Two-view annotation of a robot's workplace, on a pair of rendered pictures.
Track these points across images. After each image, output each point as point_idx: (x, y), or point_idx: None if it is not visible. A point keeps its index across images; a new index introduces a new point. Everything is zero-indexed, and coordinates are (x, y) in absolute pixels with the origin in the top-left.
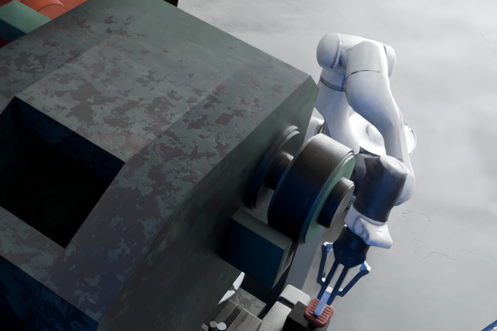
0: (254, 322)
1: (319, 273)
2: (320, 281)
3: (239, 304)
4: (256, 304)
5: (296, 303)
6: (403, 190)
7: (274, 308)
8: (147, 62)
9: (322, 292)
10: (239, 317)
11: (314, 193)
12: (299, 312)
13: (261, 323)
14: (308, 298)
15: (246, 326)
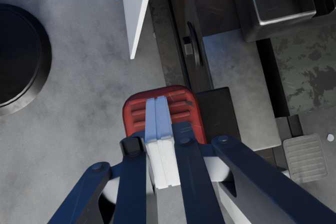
0: (269, 3)
1: (246, 156)
2: (214, 143)
3: (327, 65)
4: (304, 95)
5: (240, 137)
6: None
7: (270, 122)
8: None
9: (180, 138)
10: None
11: None
12: (215, 120)
13: (255, 19)
14: (240, 220)
15: None
